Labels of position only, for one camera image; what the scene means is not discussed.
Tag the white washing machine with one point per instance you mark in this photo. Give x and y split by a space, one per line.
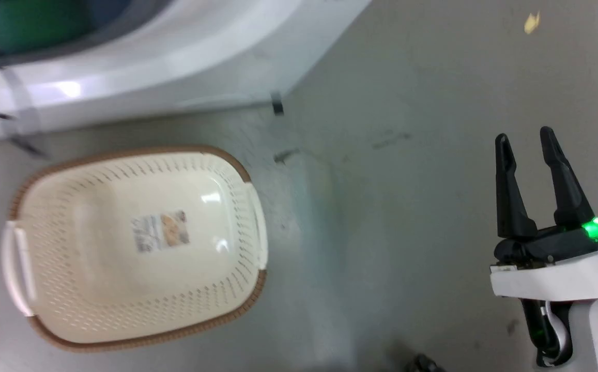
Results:
185 57

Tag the grey tape strip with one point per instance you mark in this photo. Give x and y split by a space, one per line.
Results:
22 103

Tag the black tape strip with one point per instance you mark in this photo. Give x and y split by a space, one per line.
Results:
277 103

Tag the cream plastic laundry basket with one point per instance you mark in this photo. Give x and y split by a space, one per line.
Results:
97 289

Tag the printed label sticker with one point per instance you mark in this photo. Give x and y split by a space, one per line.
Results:
160 232

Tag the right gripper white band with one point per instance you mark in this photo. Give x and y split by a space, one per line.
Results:
562 268

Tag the yellow paper scrap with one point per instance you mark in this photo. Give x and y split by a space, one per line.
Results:
532 22

